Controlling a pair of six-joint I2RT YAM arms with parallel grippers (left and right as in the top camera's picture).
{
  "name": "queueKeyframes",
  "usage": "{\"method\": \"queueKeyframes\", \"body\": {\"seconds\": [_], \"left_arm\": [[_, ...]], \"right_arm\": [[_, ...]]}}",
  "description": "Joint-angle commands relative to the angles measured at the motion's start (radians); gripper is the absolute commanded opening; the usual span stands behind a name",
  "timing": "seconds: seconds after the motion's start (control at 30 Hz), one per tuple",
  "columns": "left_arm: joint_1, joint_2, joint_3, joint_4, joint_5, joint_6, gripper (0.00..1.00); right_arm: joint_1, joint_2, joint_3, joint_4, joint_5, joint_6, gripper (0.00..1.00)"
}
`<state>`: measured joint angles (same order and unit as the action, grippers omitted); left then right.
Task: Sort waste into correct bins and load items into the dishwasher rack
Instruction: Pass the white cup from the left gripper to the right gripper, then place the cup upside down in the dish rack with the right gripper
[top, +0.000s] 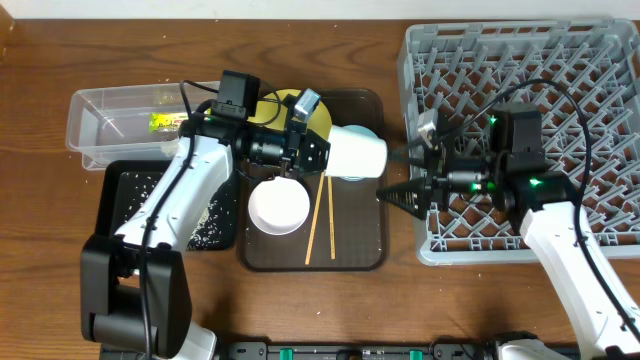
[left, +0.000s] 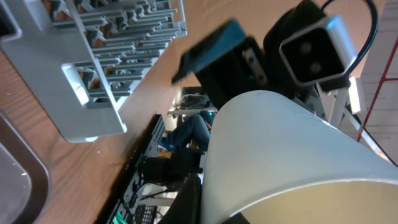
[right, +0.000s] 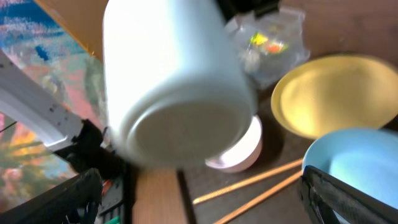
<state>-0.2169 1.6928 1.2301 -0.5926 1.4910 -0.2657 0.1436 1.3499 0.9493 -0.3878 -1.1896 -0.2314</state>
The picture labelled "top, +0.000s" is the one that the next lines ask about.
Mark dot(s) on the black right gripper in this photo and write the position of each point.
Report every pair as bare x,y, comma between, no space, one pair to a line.
438,177

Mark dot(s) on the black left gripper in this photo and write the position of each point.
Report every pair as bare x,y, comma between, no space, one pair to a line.
296,151

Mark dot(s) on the pink white bowl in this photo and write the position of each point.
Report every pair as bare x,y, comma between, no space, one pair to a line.
279,206

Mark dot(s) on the cream white cup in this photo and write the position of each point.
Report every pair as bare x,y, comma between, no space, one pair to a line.
355,155

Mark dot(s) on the light blue bowl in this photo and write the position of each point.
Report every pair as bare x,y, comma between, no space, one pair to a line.
363,131

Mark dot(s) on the green snack wrapper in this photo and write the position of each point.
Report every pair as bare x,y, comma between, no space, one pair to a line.
166,122

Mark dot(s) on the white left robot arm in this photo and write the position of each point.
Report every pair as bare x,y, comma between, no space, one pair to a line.
134,289

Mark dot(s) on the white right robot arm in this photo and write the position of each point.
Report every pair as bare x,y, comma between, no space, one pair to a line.
542,206

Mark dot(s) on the grey dishwasher rack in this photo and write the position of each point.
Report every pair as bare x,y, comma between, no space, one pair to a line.
583,76

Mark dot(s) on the yellow plate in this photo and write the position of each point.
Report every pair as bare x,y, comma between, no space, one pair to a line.
320,121

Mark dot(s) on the dark brown serving tray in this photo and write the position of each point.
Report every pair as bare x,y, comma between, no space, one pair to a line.
359,218

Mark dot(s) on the pile of rice grains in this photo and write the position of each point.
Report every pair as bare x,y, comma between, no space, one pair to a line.
216,227

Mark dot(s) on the clear plastic bin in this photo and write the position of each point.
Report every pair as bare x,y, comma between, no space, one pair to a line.
114,123

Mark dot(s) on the black plastic bin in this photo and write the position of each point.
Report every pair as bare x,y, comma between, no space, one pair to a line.
109,189

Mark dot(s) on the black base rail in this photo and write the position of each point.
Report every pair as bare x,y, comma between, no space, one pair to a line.
438,351

